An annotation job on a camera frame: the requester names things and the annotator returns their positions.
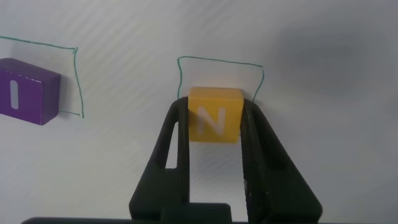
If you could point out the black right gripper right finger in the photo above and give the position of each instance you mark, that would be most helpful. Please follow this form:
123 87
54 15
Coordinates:
273 183

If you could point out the yellow letter N block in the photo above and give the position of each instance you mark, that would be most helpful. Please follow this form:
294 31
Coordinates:
214 116

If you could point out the purple letter I block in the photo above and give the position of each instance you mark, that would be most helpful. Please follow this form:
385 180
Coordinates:
28 91

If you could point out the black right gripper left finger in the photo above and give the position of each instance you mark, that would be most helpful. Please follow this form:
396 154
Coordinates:
155 189

